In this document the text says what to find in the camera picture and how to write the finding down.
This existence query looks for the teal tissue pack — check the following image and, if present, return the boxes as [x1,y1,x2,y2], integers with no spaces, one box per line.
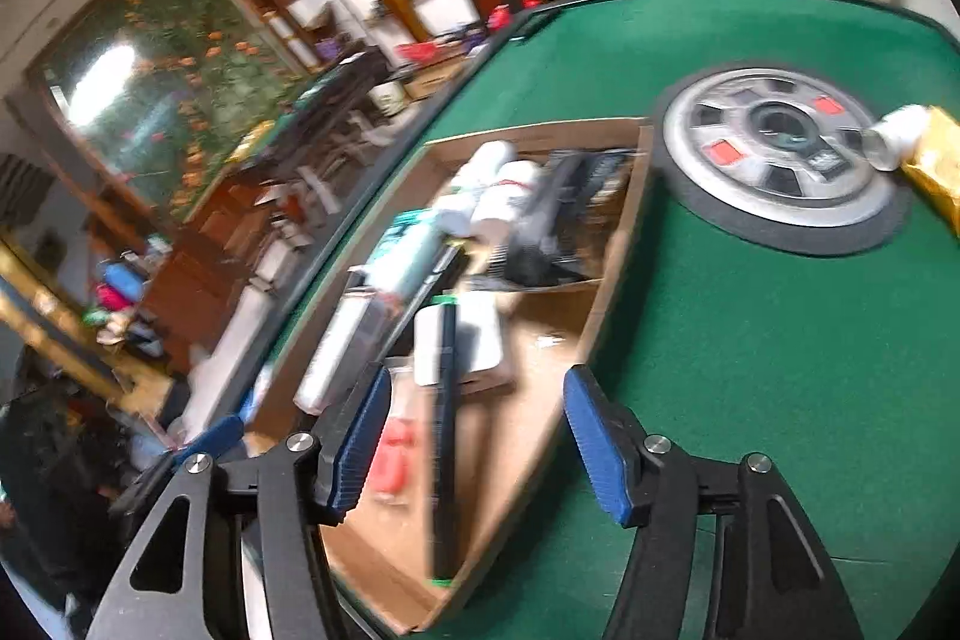
[347,208,444,307]

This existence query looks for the white bottle red label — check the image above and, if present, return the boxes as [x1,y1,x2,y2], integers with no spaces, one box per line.
[470,159,540,245]

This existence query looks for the yellow snack packet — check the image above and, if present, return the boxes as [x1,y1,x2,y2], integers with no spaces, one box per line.
[901,106,960,236]

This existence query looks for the black marker green cap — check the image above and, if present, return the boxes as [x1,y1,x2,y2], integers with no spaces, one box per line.
[431,294,459,587]

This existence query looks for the low wooden coffee table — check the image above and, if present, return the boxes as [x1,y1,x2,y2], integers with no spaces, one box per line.
[394,41,469,101]

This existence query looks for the cardboard tray box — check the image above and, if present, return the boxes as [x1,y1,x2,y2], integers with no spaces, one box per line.
[247,117,652,635]

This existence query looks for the clear packet red rings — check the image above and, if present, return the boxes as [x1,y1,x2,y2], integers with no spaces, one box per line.
[369,412,418,507]

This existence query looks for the silver red box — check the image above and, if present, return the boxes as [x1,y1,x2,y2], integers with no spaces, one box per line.
[293,287,400,416]

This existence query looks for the white power adapter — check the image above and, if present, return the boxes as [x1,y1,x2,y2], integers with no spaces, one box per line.
[412,291,512,395]

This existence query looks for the floral wall mural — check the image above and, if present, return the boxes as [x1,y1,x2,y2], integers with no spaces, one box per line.
[36,0,308,220]

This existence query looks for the black gold snack pouch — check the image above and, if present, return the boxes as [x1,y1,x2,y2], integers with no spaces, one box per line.
[485,148,635,291]

